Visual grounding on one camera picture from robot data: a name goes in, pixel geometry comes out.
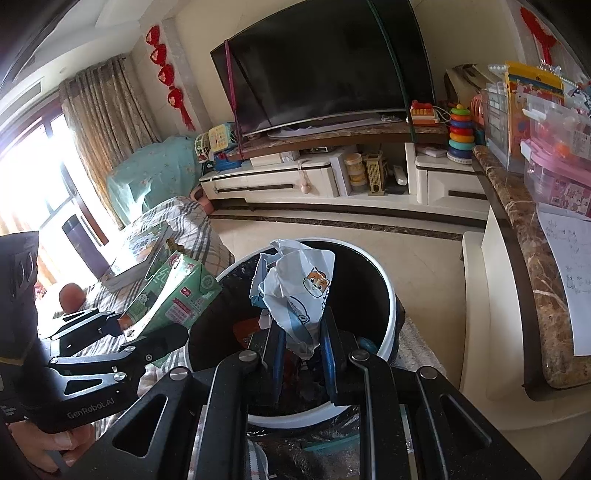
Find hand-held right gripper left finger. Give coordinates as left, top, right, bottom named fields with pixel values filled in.
left=95, top=320, right=288, bottom=480

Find yellow picture book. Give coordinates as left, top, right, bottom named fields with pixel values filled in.
left=503, top=62, right=567, bottom=140

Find marble-top side counter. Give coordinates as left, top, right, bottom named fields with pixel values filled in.
left=470, top=145, right=591, bottom=402

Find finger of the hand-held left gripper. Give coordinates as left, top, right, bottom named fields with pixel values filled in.
left=47, top=309, right=122, bottom=345
left=45, top=325, right=190, bottom=403

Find purple thermos bottle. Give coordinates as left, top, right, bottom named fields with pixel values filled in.
left=61, top=209, right=110, bottom=278

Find clear box pink handles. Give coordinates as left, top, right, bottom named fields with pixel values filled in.
left=519, top=94, right=591, bottom=216

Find green drink carton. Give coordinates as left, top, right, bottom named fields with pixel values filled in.
left=121, top=251, right=223, bottom=369

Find teal cover cloth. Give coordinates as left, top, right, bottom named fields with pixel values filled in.
left=106, top=136, right=204, bottom=232

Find yellow white toy cube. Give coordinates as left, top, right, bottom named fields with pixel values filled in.
left=207, top=122, right=239, bottom=151

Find person's left hand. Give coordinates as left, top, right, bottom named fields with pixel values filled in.
left=8, top=416, right=96, bottom=474

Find white marble-top tv cabinet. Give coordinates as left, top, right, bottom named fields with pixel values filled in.
left=198, top=122, right=491, bottom=220

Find brown cardboard box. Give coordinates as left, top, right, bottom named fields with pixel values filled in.
left=444, top=63, right=493, bottom=103

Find pink thin rod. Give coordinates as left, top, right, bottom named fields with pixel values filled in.
left=224, top=40, right=246, bottom=160

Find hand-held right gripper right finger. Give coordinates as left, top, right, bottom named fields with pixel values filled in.
left=320, top=318, right=542, bottom=480

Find white paper sheet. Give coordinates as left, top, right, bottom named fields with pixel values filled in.
left=537, top=207, right=591, bottom=356

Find clear drawer organizer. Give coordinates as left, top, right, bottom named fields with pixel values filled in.
left=479, top=82, right=513, bottom=172

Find orange toy telephone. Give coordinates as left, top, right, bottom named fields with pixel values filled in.
left=409, top=100, right=440, bottom=127

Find wooden rack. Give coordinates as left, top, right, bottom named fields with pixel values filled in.
left=364, top=154, right=387, bottom=197

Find red heart string decoration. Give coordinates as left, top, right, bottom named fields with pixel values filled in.
left=520, top=6, right=557, bottom=66
left=146, top=25, right=197, bottom=133

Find green thin rod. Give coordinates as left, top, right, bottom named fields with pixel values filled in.
left=366, top=0, right=417, bottom=144

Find bright window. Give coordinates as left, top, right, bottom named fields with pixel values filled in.
left=0, top=110, right=112, bottom=287

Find white blue packet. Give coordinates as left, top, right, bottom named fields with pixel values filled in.
left=249, top=239, right=337, bottom=361

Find rainbow stacking ring toy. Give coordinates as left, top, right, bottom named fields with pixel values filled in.
left=446, top=103, right=474, bottom=164

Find black flat television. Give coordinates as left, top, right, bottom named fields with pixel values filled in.
left=209, top=0, right=437, bottom=137

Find round white trash bin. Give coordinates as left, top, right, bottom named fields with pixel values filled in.
left=184, top=237, right=407, bottom=480

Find plaid striped blanket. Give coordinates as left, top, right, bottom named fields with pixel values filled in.
left=37, top=196, right=232, bottom=444

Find orange plastic toy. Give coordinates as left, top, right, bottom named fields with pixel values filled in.
left=470, top=92, right=486, bottom=130

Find green children's book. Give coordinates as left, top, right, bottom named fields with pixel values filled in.
left=99, top=220, right=174, bottom=292

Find beige curtain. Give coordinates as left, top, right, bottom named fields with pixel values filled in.
left=59, top=52, right=163, bottom=186

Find yellow round container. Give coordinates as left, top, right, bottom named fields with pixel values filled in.
left=346, top=152, right=366, bottom=186

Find orange round fruit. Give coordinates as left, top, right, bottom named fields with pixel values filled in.
left=58, top=282, right=86, bottom=315

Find ferris wheel toy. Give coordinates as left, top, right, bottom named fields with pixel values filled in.
left=194, top=131, right=218, bottom=162

